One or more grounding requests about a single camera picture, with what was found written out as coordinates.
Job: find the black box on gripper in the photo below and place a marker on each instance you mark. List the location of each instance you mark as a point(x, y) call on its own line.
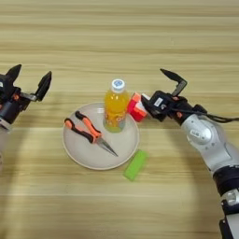
point(5, 87)
point(160, 105)

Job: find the orange juice bottle white cap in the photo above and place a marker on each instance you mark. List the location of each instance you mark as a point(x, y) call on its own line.
point(116, 105)

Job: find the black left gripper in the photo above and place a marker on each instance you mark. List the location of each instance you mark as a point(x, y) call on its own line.
point(12, 107)

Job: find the orange black needle-nose pliers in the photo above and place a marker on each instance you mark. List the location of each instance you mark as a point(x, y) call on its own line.
point(88, 130)

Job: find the round beige plate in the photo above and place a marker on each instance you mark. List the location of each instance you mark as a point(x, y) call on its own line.
point(93, 152)

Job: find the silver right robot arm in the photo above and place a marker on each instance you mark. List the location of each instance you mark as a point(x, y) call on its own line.
point(211, 146)

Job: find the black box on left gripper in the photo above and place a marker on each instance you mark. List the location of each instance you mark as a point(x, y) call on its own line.
point(5, 87)

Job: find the green rectangular block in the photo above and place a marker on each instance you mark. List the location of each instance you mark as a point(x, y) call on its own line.
point(135, 165)

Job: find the multicolour puzzle cube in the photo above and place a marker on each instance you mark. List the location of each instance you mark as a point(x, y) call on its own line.
point(137, 107)

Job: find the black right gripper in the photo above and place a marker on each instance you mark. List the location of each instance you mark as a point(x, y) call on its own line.
point(183, 109)

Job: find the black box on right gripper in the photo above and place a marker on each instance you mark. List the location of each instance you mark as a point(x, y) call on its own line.
point(160, 105)

